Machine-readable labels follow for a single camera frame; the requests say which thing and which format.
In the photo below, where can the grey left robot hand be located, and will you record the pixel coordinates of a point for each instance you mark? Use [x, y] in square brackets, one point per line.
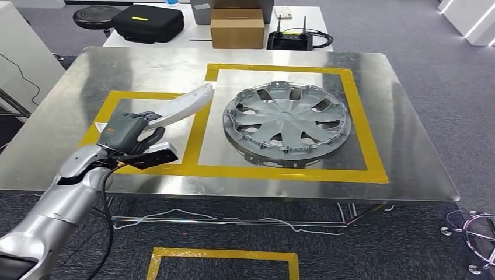
[120, 133]

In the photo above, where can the white curved plastic part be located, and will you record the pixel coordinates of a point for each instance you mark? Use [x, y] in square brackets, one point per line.
[185, 106]

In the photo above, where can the stainless steel workbench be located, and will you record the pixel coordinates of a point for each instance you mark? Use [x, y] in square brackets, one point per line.
[406, 116]

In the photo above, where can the steel leg side table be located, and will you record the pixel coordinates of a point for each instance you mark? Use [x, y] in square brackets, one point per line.
[15, 103]

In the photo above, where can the black case yellow stripe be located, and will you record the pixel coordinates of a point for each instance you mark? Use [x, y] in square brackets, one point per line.
[151, 27]

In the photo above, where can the black round stool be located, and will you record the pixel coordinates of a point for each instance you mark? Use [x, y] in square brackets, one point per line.
[94, 17]
[445, 231]

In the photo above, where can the white cabinet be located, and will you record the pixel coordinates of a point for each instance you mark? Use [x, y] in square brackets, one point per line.
[23, 38]

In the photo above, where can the blue bottle cap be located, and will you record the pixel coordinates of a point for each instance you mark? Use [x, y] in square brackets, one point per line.
[172, 2]

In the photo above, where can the grey plastic container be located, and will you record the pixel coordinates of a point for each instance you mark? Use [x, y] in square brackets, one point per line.
[201, 13]

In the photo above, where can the brown cardboard box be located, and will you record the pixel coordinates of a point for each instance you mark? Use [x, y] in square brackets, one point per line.
[238, 33]

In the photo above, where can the yellow floor tape square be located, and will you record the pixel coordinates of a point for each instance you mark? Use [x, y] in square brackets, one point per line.
[224, 254]

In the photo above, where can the silver wheel hubcap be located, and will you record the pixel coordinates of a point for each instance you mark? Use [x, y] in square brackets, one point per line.
[286, 116]

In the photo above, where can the black remote controller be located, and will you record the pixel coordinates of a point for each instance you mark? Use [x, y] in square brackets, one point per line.
[290, 41]

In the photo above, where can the small white patterned box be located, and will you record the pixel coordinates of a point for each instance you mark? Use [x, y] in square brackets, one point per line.
[283, 12]

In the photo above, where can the white plinth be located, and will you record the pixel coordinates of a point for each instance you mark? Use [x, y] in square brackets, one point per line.
[483, 36]
[456, 15]

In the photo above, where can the small yellow tape frame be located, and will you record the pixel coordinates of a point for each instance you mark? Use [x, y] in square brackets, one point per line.
[101, 112]

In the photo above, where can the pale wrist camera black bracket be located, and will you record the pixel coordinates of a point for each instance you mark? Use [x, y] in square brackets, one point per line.
[158, 158]

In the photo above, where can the large yellow tape frame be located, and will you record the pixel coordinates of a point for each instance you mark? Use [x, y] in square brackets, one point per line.
[363, 127]

